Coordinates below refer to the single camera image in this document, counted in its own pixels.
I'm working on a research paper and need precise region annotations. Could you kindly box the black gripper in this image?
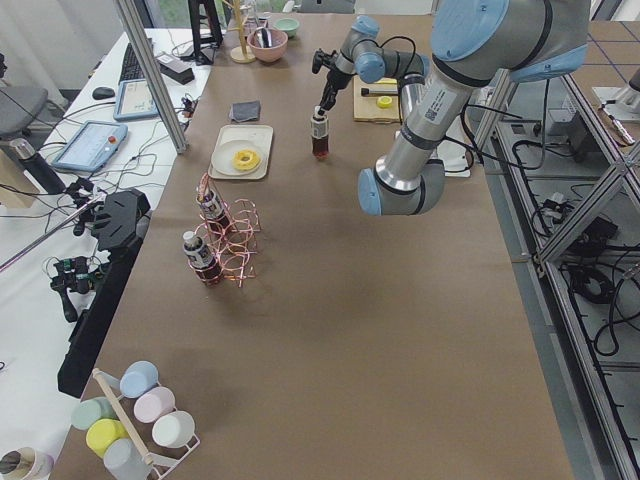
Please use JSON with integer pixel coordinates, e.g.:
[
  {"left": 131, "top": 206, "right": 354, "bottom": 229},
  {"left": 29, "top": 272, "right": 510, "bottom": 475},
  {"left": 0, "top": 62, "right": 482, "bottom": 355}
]
[{"left": 319, "top": 63, "right": 354, "bottom": 111}]

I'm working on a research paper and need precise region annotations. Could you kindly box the tea bottle taken from rack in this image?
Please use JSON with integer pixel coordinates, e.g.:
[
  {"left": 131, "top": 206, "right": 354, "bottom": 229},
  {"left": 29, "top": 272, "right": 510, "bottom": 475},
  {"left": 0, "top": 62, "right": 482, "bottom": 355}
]
[{"left": 311, "top": 106, "right": 329, "bottom": 160}]

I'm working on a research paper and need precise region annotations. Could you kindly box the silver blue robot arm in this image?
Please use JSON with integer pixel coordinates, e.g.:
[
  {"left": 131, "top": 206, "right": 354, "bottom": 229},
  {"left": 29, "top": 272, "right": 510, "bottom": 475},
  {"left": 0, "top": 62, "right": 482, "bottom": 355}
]
[{"left": 312, "top": 1, "right": 590, "bottom": 216}]

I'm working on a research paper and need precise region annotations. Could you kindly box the cream serving tray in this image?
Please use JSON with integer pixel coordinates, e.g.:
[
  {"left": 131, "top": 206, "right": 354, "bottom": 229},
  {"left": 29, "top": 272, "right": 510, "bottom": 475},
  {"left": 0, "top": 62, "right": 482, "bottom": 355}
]
[{"left": 208, "top": 125, "right": 273, "bottom": 180}]

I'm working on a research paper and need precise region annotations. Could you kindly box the tea bottle front right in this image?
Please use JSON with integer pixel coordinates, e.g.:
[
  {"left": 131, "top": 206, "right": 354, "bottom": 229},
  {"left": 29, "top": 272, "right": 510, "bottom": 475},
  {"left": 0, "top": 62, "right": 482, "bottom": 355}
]
[{"left": 197, "top": 188, "right": 230, "bottom": 233}]

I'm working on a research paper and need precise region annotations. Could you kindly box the tea bottle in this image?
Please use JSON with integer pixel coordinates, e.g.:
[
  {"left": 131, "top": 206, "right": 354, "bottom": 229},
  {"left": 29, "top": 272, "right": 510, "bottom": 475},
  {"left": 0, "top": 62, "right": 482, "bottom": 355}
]
[
  {"left": 183, "top": 231, "right": 223, "bottom": 285},
  {"left": 197, "top": 188, "right": 230, "bottom": 233}
]

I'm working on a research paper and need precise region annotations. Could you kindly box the tea bottle front left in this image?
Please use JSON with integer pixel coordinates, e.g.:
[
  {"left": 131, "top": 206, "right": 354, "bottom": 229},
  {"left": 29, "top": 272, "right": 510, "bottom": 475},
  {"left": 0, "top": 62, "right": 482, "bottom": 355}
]
[{"left": 183, "top": 231, "right": 223, "bottom": 285}]

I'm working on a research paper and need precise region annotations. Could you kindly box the steel muddler black tip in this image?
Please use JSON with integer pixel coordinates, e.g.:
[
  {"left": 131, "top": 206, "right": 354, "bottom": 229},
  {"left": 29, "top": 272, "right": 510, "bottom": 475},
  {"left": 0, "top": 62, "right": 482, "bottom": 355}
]
[{"left": 360, "top": 87, "right": 398, "bottom": 97}]

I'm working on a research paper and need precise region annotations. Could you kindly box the wooden cutting board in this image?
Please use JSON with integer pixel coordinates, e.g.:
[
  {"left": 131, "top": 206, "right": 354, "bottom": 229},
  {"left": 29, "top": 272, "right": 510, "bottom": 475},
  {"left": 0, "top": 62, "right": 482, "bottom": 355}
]
[{"left": 353, "top": 77, "right": 400, "bottom": 123}]

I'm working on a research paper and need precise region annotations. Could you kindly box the half lemon slice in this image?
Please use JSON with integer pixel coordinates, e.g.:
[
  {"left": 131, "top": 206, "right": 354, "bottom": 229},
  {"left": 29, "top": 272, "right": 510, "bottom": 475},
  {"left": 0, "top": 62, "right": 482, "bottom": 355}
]
[{"left": 376, "top": 96, "right": 393, "bottom": 109}]

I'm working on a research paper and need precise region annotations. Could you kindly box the mint green bowl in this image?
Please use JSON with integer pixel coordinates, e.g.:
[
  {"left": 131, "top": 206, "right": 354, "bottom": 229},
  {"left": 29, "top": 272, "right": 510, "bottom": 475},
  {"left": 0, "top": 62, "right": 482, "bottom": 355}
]
[{"left": 274, "top": 18, "right": 300, "bottom": 39}]

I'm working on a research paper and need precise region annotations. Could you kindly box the steel ice scoop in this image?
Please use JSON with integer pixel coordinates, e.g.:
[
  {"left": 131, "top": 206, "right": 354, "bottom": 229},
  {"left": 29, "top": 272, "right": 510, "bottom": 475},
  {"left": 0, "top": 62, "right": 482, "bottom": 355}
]
[{"left": 254, "top": 27, "right": 273, "bottom": 48}]

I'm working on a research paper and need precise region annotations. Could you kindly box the wooden mug tree stand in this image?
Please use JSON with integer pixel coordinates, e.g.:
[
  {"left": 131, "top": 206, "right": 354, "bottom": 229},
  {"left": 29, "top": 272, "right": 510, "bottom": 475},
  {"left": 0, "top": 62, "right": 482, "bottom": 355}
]
[{"left": 223, "top": 0, "right": 256, "bottom": 64}]

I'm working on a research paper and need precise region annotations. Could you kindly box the grey folded cloth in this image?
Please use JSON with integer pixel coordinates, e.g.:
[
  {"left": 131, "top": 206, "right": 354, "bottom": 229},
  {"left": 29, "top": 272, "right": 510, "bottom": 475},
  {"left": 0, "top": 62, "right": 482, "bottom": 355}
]
[{"left": 229, "top": 100, "right": 261, "bottom": 123}]

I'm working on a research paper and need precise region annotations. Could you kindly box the glazed donut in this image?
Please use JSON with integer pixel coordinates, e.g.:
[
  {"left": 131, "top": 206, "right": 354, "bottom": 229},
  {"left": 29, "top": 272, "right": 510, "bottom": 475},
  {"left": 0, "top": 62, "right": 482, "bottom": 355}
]
[{"left": 232, "top": 149, "right": 262, "bottom": 172}]

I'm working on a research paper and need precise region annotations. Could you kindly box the white round plate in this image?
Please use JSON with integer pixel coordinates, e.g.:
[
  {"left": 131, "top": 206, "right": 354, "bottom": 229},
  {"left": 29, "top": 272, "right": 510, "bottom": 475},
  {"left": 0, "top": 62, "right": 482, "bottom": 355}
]
[{"left": 212, "top": 140, "right": 264, "bottom": 176}]

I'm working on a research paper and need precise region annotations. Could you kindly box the black keyboard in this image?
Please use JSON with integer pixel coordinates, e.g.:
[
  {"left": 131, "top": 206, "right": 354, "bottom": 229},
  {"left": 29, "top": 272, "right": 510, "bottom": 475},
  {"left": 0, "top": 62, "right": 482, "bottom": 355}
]
[{"left": 118, "top": 43, "right": 145, "bottom": 83}]

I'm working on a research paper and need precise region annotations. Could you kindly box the black computer mouse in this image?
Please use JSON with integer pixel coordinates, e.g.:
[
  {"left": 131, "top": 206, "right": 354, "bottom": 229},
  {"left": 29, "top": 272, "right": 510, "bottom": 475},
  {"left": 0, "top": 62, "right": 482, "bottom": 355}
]
[{"left": 92, "top": 87, "right": 115, "bottom": 100}]

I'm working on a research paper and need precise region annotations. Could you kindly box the teach pendant tablet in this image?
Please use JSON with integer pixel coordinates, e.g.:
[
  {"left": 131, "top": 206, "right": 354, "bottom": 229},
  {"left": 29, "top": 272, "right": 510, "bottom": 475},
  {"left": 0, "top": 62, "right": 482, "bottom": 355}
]
[{"left": 51, "top": 121, "right": 128, "bottom": 173}]

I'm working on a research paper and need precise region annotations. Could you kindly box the grey office chair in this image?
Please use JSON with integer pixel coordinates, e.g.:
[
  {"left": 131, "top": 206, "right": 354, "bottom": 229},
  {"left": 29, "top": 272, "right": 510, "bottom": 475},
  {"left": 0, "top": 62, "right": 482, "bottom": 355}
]
[{"left": 1, "top": 86, "right": 48, "bottom": 140}]

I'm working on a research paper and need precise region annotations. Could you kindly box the black thermos bottle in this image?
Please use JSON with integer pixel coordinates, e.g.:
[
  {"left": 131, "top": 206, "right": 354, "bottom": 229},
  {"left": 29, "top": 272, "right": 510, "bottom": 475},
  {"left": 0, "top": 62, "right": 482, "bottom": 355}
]
[{"left": 8, "top": 138, "right": 66, "bottom": 194}]

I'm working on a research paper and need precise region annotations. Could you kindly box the blue cup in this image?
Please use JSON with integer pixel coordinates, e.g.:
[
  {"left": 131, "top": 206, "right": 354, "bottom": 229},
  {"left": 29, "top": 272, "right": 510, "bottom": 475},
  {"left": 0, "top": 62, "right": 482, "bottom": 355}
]
[{"left": 120, "top": 360, "right": 159, "bottom": 399}]

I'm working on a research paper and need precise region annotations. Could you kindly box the pink cup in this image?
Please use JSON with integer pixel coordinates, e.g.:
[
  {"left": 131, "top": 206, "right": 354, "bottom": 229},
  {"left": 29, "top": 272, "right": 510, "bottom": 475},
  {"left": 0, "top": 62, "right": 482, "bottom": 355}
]
[{"left": 134, "top": 386, "right": 176, "bottom": 424}]

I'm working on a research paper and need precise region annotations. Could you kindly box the white cup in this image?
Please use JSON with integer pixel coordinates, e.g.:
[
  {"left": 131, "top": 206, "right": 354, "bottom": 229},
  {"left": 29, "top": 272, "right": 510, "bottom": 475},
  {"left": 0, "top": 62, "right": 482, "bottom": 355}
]
[{"left": 152, "top": 410, "right": 195, "bottom": 448}]

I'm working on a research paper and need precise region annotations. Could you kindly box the green cup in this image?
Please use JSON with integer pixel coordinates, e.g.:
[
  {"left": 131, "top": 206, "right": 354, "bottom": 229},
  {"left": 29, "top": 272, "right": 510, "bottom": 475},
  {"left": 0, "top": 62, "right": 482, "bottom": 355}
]
[{"left": 71, "top": 396, "right": 118, "bottom": 431}]

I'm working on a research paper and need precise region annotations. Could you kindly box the yellow cup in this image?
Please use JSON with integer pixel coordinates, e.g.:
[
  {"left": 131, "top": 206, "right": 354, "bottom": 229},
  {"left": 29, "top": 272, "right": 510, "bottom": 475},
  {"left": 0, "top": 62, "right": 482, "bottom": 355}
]
[{"left": 85, "top": 419, "right": 129, "bottom": 458}]

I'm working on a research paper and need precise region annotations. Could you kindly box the grey cup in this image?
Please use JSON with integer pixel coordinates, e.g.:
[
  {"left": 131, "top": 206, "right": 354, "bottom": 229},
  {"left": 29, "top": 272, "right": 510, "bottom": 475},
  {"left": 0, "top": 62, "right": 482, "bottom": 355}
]
[{"left": 103, "top": 438, "right": 151, "bottom": 480}]

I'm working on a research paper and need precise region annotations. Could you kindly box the paper tape roll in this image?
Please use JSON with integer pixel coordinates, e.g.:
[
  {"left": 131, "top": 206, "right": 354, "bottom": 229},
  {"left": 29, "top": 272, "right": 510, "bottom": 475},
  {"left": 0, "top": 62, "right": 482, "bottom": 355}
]
[{"left": 1, "top": 447, "right": 54, "bottom": 480}]

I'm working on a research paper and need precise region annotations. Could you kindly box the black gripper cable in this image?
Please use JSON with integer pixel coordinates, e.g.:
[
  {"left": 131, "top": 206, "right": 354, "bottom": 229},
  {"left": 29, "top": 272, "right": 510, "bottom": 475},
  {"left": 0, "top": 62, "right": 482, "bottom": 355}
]
[{"left": 311, "top": 36, "right": 541, "bottom": 171}]

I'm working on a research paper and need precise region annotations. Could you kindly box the copper wire bottle rack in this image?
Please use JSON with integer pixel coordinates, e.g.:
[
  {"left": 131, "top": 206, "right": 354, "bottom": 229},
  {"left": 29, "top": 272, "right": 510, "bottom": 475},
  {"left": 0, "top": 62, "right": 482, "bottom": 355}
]
[{"left": 195, "top": 173, "right": 261, "bottom": 287}]

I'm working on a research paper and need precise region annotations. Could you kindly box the aluminium frame post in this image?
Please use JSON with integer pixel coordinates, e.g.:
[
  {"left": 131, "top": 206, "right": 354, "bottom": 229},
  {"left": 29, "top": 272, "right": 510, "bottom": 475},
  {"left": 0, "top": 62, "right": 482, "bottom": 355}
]
[{"left": 114, "top": 0, "right": 188, "bottom": 154}]

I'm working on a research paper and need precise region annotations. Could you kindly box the black camera stand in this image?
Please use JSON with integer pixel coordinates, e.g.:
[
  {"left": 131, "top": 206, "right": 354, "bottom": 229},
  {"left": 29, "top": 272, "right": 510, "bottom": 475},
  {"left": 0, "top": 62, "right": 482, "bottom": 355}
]
[{"left": 51, "top": 188, "right": 150, "bottom": 398}]

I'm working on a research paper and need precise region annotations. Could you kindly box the white wire cup rack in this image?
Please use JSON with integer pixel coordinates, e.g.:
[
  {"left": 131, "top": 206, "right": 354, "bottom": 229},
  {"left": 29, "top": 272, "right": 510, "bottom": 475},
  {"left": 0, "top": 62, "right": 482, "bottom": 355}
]
[{"left": 91, "top": 368, "right": 201, "bottom": 479}]

